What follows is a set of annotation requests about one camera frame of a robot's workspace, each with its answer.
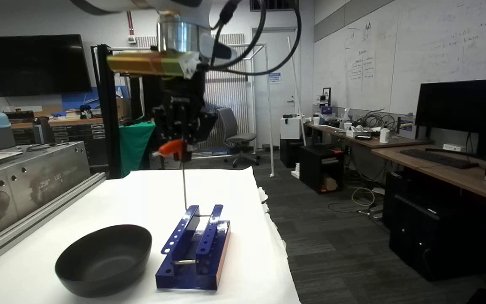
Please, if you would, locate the green cloth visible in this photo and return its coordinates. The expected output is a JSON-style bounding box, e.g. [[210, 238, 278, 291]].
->
[[119, 121, 156, 178]]

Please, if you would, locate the blue metal tool rack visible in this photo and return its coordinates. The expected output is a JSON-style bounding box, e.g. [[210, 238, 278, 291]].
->
[[155, 204, 231, 291]]

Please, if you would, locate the black wall television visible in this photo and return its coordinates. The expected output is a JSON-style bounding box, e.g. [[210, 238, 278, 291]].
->
[[0, 34, 93, 98]]

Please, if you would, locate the orange handled metal screwdriver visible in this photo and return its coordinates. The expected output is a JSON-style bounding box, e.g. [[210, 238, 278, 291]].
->
[[152, 139, 200, 217]]

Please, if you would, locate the yellow cable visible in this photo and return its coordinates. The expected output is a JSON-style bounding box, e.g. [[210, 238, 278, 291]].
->
[[351, 186, 376, 207]]

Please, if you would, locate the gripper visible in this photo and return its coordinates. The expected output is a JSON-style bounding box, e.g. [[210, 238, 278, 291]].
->
[[153, 71, 219, 163]]

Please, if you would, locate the black metal frame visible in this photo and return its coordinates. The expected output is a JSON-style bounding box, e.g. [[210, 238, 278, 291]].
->
[[91, 44, 163, 179]]

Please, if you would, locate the black open cabinet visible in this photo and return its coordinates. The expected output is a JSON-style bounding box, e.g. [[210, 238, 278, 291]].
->
[[298, 144, 346, 195]]

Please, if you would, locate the long wooden desk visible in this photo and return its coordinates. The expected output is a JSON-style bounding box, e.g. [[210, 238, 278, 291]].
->
[[304, 122, 486, 208]]

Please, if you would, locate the grey metal machine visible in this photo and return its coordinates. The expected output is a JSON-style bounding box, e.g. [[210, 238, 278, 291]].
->
[[0, 141, 107, 276]]

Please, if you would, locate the whiteboard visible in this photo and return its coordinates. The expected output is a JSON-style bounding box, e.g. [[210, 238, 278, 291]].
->
[[313, 0, 486, 115]]

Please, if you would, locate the grey office chair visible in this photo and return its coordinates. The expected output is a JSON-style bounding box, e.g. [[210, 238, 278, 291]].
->
[[217, 107, 262, 168]]

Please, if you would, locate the black keyboard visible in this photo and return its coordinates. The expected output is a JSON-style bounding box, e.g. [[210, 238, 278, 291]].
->
[[400, 148, 480, 170]]

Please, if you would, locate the white paper table cover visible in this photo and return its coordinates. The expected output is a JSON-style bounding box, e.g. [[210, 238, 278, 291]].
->
[[0, 166, 302, 304]]

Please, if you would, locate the black bowl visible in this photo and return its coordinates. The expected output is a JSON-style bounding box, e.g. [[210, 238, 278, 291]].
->
[[54, 224, 153, 299]]

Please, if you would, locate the black monitor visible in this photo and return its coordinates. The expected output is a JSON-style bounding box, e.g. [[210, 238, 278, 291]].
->
[[414, 78, 486, 160]]

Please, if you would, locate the wooden workbench with drawers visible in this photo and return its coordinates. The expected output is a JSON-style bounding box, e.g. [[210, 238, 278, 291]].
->
[[10, 117, 109, 168]]

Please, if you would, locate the white pipe frame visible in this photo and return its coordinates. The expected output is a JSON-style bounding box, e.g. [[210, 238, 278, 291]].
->
[[209, 42, 276, 178]]

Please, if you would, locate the white box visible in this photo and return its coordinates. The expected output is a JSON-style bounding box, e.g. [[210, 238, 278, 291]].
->
[[280, 116, 302, 140]]

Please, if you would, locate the black computer tower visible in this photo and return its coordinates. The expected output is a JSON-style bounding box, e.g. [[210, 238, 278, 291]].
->
[[388, 171, 486, 282]]

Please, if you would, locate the ceiling air vent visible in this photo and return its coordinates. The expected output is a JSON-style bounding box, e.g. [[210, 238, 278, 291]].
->
[[250, 0, 300, 12]]

